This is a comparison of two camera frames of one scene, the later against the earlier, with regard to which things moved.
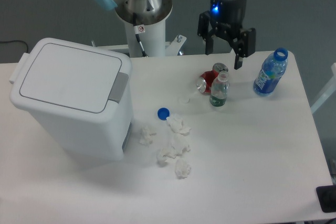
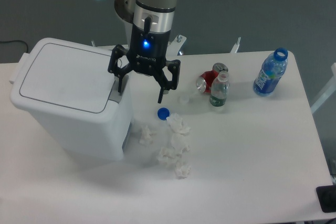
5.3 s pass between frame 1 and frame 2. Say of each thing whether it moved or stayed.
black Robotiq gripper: moved
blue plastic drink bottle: stayed
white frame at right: stayed
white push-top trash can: stayed
